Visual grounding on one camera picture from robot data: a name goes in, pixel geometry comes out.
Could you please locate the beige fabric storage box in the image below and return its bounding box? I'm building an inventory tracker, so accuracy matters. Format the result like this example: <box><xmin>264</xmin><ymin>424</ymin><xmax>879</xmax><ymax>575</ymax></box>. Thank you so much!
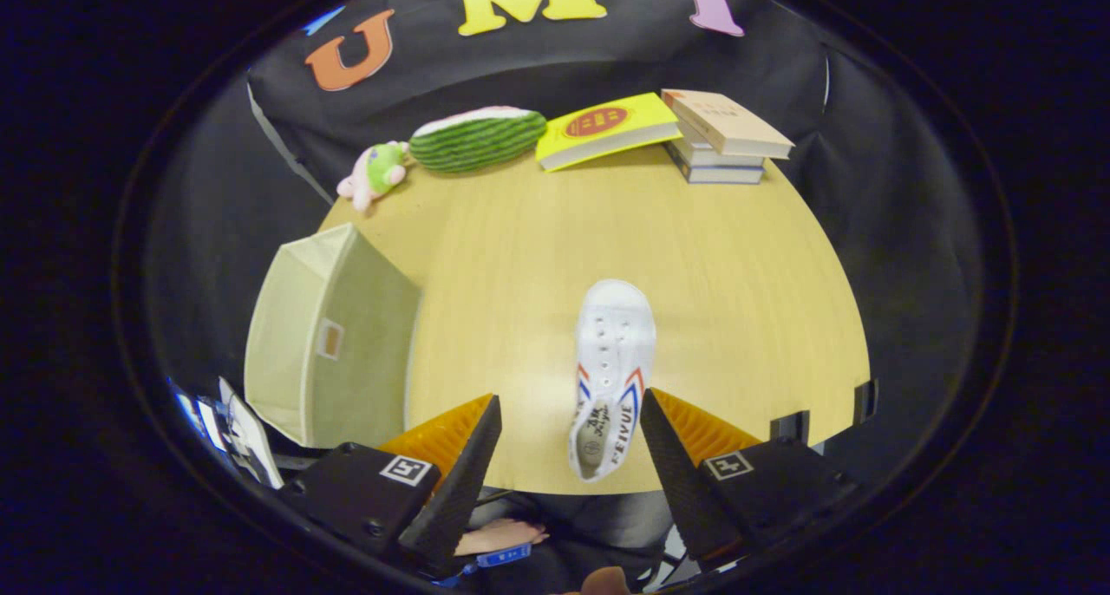
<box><xmin>244</xmin><ymin>223</ymin><xmax>423</xmax><ymax>449</ymax></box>

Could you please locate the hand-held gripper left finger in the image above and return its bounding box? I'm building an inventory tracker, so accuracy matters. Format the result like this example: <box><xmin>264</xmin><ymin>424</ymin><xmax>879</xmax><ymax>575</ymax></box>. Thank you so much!
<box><xmin>286</xmin><ymin>394</ymin><xmax>504</xmax><ymax>570</ymax></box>

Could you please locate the tan cover book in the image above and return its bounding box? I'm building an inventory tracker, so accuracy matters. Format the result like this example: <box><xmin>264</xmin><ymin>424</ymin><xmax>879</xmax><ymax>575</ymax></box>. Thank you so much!
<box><xmin>661</xmin><ymin>88</ymin><xmax>794</xmax><ymax>160</ymax></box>

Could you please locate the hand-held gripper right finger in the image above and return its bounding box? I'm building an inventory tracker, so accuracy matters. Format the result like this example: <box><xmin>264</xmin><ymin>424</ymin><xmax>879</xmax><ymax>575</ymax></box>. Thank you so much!
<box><xmin>639</xmin><ymin>389</ymin><xmax>859</xmax><ymax>566</ymax></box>

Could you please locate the watermelon slice plush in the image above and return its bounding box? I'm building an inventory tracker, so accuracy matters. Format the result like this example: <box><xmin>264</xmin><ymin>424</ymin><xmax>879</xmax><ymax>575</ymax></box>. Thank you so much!
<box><xmin>408</xmin><ymin>106</ymin><xmax>549</xmax><ymax>174</ymax></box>

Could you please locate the blue wristband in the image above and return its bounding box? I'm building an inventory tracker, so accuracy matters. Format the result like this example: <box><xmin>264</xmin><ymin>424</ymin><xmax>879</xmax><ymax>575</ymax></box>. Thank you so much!
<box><xmin>475</xmin><ymin>543</ymin><xmax>532</xmax><ymax>568</ymax></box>

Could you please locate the grey book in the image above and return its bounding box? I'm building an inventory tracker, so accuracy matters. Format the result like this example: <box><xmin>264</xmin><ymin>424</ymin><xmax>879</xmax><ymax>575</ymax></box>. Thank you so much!
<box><xmin>668</xmin><ymin>144</ymin><xmax>766</xmax><ymax>186</ymax></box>

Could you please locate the white book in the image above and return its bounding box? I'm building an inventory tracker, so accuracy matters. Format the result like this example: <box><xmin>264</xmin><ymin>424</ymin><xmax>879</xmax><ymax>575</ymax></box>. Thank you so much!
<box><xmin>672</xmin><ymin>131</ymin><xmax>766</xmax><ymax>169</ymax></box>

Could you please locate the pink and green plush toy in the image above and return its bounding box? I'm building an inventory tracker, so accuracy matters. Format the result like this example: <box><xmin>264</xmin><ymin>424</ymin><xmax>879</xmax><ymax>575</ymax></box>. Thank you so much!
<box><xmin>336</xmin><ymin>141</ymin><xmax>410</xmax><ymax>213</ymax></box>

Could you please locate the yellow book with red circle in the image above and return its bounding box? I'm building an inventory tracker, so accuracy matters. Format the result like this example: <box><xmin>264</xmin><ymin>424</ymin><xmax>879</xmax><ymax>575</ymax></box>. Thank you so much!
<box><xmin>535</xmin><ymin>93</ymin><xmax>684</xmax><ymax>173</ymax></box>

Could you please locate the white canvas shoe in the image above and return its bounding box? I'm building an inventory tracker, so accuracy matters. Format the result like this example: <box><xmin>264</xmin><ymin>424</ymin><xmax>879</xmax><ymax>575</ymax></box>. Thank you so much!
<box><xmin>568</xmin><ymin>279</ymin><xmax>657</xmax><ymax>483</ymax></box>

